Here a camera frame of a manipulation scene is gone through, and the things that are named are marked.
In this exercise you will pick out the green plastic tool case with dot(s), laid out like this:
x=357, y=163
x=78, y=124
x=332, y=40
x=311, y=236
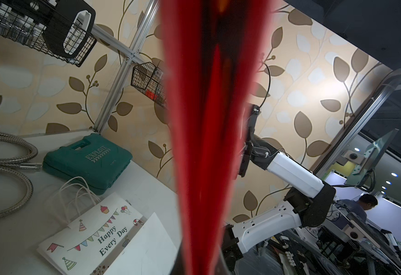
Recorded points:
x=94, y=158

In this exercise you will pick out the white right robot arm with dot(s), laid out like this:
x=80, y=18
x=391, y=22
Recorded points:
x=306, y=203

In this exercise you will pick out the red paper bag front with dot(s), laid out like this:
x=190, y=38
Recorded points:
x=211, y=51

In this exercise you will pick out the black wire basket right wall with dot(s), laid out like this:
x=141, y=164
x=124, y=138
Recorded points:
x=149, y=76

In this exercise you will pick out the black wire basket wall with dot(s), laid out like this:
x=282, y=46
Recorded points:
x=25, y=31
x=149, y=76

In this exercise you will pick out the white Happy Every Day bag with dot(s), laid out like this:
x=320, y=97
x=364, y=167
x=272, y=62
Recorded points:
x=132, y=231

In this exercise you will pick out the black wire basket back wall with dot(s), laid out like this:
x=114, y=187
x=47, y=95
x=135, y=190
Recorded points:
x=25, y=31

